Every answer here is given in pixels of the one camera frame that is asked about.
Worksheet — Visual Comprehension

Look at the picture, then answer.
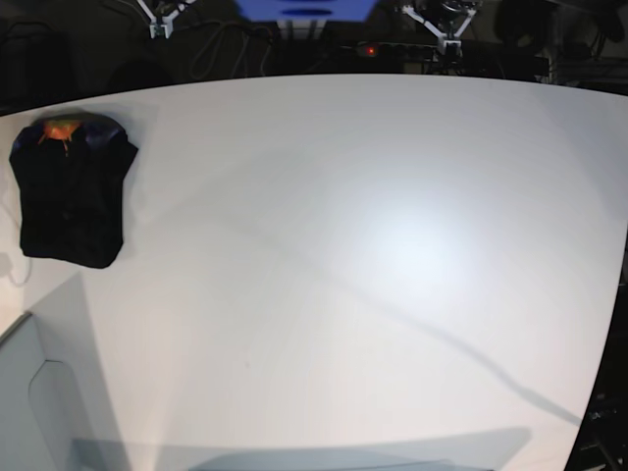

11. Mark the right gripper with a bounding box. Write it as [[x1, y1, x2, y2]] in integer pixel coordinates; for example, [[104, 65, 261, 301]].
[[135, 0, 196, 25]]

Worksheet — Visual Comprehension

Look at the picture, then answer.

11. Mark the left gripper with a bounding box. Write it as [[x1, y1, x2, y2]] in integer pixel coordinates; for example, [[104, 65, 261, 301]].
[[400, 0, 483, 44]]

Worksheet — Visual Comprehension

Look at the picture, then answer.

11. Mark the black T-shirt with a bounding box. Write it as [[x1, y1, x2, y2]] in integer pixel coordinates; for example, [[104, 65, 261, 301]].
[[9, 113, 138, 269]]

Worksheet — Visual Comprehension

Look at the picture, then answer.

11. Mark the black power strip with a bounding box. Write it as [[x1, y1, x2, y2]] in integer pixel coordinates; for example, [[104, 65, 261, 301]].
[[341, 42, 445, 63]]

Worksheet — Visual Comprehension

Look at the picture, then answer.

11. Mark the blue box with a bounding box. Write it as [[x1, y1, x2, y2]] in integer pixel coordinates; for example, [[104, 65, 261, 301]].
[[235, 0, 377, 22]]

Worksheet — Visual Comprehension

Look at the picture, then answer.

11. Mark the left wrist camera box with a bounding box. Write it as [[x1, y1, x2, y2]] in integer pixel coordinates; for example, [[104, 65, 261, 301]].
[[438, 39, 462, 61]]

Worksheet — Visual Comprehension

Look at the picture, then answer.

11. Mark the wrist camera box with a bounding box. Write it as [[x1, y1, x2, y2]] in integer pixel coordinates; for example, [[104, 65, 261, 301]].
[[438, 39, 462, 61], [149, 22, 172, 39]]

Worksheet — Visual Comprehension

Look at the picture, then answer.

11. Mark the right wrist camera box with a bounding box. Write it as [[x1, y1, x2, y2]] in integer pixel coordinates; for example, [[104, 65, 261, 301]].
[[149, 22, 172, 39]]

